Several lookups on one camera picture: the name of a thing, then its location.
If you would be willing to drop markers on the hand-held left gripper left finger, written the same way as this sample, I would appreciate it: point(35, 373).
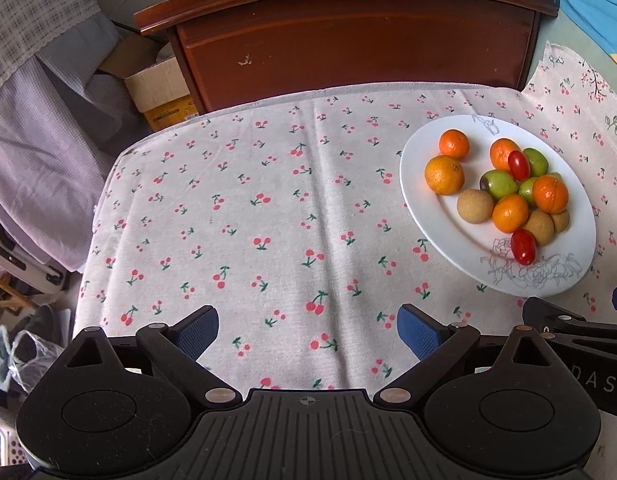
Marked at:
point(201, 327)

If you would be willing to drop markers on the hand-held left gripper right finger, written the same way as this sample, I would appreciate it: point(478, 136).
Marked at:
point(418, 330)

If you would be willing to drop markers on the red cherry tomato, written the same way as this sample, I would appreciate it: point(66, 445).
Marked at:
point(518, 165)
point(523, 246)

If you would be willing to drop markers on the small tan longan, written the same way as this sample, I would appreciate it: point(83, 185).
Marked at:
point(561, 220)

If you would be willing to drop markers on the white plate with rose print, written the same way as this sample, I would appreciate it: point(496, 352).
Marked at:
point(428, 220)

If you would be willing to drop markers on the round green jujube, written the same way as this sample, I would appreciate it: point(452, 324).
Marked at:
point(556, 176)
point(537, 160)
point(525, 190)

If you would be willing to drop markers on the spotted elongated green jujube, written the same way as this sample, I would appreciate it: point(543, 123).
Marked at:
point(499, 184)

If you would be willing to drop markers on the small orange mandarin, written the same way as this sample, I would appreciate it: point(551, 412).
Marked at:
point(454, 143)

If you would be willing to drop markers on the clear plastic bag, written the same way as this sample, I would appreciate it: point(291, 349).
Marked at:
point(33, 355)

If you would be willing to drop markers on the cherry print tablecloth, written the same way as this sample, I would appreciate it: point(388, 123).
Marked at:
point(268, 170)

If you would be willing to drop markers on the purple checked cloth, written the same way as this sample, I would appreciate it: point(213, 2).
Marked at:
point(33, 160)

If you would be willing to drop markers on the brown cardboard box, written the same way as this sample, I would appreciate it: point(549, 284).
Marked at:
point(158, 90)

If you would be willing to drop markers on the grey green bed sheet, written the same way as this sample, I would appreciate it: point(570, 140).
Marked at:
point(568, 30)

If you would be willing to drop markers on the wooden headboard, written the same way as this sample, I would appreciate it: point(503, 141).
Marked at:
point(358, 45)

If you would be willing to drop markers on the blue quilt with sailboat print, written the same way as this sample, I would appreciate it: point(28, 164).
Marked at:
point(598, 0)

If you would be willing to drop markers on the grey checked cloth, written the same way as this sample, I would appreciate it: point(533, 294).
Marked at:
point(38, 10)

